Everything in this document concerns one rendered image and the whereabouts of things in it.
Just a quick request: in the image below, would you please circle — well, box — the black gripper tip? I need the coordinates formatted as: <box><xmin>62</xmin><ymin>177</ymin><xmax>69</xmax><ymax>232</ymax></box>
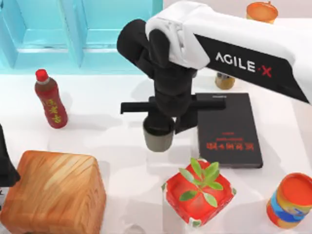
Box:
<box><xmin>0</xmin><ymin>123</ymin><xmax>21</xmax><ymax>188</ymax></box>

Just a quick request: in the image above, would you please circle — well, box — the brown bottle with red cap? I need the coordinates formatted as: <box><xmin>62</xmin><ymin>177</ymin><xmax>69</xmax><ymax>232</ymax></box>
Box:
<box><xmin>34</xmin><ymin>69</ymin><xmax>69</xmax><ymax>129</ymax></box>

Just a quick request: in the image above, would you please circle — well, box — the black book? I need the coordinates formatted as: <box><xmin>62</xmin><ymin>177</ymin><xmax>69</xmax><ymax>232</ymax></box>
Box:
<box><xmin>195</xmin><ymin>92</ymin><xmax>265</xmax><ymax>170</ymax></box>

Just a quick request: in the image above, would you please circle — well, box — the wooden block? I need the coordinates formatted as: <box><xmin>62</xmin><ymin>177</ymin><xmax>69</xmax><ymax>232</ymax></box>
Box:
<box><xmin>0</xmin><ymin>150</ymin><xmax>107</xmax><ymax>234</ymax></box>

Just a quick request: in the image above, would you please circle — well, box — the small yellow jar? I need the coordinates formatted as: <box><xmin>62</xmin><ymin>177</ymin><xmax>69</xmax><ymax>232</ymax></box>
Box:
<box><xmin>214</xmin><ymin>72</ymin><xmax>236</xmax><ymax>91</ymax></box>

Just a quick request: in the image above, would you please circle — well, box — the orange and blue can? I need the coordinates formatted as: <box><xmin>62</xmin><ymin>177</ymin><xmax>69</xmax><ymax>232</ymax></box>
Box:
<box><xmin>266</xmin><ymin>172</ymin><xmax>312</xmax><ymax>230</ymax></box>

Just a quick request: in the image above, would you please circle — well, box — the grey cup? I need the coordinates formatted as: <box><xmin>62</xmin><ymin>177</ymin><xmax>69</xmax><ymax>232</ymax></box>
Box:
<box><xmin>143</xmin><ymin>118</ymin><xmax>176</xmax><ymax>153</ymax></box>

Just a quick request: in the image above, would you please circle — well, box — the light blue rack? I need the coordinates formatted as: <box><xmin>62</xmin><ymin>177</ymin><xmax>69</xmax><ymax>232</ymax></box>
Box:
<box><xmin>0</xmin><ymin>0</ymin><xmax>164</xmax><ymax>75</ymax></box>

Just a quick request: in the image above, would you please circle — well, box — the orange cup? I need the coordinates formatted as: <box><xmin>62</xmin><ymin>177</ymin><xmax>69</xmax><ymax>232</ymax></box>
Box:
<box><xmin>245</xmin><ymin>1</ymin><xmax>279</xmax><ymax>25</ymax></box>

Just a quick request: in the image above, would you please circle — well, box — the red plant pot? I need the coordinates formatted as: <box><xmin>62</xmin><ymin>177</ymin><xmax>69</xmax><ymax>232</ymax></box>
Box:
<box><xmin>161</xmin><ymin>157</ymin><xmax>237</xmax><ymax>228</ymax></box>

